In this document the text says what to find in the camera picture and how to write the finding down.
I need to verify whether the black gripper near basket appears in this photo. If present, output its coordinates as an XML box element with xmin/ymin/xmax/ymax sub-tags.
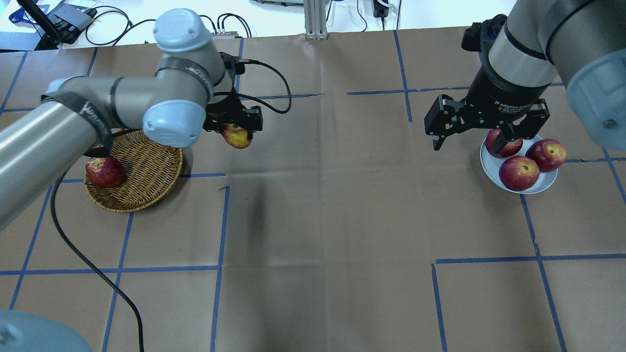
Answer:
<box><xmin>203</xmin><ymin>52</ymin><xmax>263</xmax><ymax>133</ymax></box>

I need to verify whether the black gripper near plate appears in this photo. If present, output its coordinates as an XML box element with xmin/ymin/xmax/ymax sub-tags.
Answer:
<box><xmin>424</xmin><ymin>66</ymin><xmax>550</xmax><ymax>154</ymax></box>

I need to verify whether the yellow-red apple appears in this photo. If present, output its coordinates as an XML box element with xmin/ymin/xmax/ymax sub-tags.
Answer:
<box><xmin>221</xmin><ymin>123</ymin><xmax>253</xmax><ymax>149</ymax></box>

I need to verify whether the silver robot arm near plate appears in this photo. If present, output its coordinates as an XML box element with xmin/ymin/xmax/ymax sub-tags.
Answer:
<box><xmin>424</xmin><ymin>0</ymin><xmax>626</xmax><ymax>151</ymax></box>

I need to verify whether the silver robot arm near basket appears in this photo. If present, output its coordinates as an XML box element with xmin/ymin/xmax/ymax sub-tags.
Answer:
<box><xmin>0</xmin><ymin>8</ymin><xmax>263</xmax><ymax>228</ymax></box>

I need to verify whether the white plate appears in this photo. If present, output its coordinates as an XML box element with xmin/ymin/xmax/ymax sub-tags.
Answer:
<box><xmin>479</xmin><ymin>136</ymin><xmax>558</xmax><ymax>195</ymax></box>

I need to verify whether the red apple on plate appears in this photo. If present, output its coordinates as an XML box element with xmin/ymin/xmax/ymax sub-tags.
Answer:
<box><xmin>485</xmin><ymin>129</ymin><xmax>523</xmax><ymax>159</ymax></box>

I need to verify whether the red apple plate front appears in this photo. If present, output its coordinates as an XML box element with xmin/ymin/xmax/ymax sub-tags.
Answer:
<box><xmin>498</xmin><ymin>155</ymin><xmax>540</xmax><ymax>192</ymax></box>

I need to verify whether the red apple plate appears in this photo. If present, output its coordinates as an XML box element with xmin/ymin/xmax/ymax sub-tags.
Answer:
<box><xmin>498</xmin><ymin>155</ymin><xmax>540</xmax><ymax>192</ymax></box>
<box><xmin>525</xmin><ymin>139</ymin><xmax>567</xmax><ymax>173</ymax></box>

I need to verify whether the red apple plate right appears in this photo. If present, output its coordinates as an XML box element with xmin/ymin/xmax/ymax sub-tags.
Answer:
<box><xmin>525</xmin><ymin>139</ymin><xmax>567</xmax><ymax>173</ymax></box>

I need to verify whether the woven wicker basket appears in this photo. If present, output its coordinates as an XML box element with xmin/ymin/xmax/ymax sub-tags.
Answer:
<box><xmin>84</xmin><ymin>129</ymin><xmax>184</xmax><ymax>213</ymax></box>

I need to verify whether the dark red apple in basket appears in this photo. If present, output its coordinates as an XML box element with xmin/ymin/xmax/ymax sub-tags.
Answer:
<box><xmin>86</xmin><ymin>156</ymin><xmax>126</xmax><ymax>189</ymax></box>

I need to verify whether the grey usb hub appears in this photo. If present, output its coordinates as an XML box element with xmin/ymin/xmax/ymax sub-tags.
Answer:
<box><xmin>49</xmin><ymin>3</ymin><xmax>97</xmax><ymax>31</ymax></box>

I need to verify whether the aluminium frame post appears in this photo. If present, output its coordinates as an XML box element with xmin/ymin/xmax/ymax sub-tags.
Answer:
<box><xmin>303</xmin><ymin>0</ymin><xmax>328</xmax><ymax>40</ymax></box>

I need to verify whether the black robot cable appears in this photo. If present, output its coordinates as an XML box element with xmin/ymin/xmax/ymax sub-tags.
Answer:
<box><xmin>50</xmin><ymin>171</ymin><xmax>145</xmax><ymax>352</ymax></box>

